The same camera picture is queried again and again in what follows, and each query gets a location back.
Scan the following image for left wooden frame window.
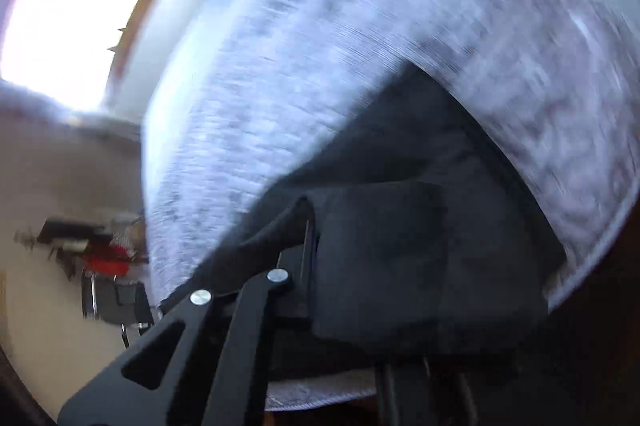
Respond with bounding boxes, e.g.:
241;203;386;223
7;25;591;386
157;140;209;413
1;0;155;112

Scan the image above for white quilted bed mattress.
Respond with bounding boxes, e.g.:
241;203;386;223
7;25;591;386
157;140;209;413
142;0;640;412

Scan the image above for black chrome cantilever chair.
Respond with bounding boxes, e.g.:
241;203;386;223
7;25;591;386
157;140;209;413
80;271;154;348

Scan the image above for black pants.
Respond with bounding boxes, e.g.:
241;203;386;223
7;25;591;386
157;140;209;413
163;64;565;351

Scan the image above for red bag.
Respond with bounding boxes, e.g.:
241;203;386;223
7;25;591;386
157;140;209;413
82;244;130;278

